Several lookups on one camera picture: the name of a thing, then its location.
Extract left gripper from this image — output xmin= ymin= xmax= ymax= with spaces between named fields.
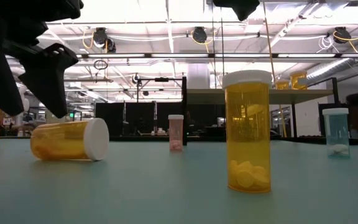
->
xmin=0 ymin=0 xmax=85 ymax=119

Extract pink pill bottle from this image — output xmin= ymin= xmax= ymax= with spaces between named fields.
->
xmin=167 ymin=114 xmax=185 ymax=152

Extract blue pill bottle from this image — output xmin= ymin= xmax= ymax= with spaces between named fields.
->
xmin=322 ymin=108 xmax=351 ymax=158

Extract white robot figure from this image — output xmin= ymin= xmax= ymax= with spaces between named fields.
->
xmin=17 ymin=82 xmax=31 ymax=113

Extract black partition panel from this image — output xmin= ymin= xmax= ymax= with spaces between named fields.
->
xmin=94 ymin=102 xmax=186 ymax=137

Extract long ceiling light bar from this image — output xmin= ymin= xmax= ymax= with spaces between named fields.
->
xmin=76 ymin=52 xmax=358 ymax=60

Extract black overhead bar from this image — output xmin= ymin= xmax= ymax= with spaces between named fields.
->
xmin=136 ymin=76 xmax=186 ymax=103

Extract amber bottle with yellow tablets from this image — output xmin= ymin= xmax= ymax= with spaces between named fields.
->
xmin=222 ymin=70 xmax=273 ymax=194

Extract yellow hanging cable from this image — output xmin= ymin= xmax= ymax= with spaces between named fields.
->
xmin=261 ymin=0 xmax=288 ymax=138

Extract black ceiling cable reel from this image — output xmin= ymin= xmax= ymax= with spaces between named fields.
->
xmin=131 ymin=72 xmax=143 ymax=87
xmin=333 ymin=26 xmax=351 ymax=44
xmin=82 ymin=27 xmax=117 ymax=54
xmin=192 ymin=26 xmax=208 ymax=44

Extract black hanging cable loop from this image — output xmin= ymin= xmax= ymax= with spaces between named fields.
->
xmin=93 ymin=59 xmax=109 ymax=71

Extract silver ventilation duct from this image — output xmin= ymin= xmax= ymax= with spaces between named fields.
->
xmin=306 ymin=43 xmax=358 ymax=80

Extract wooden shelf black frame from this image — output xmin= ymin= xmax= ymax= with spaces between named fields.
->
xmin=181 ymin=76 xmax=343 ymax=146

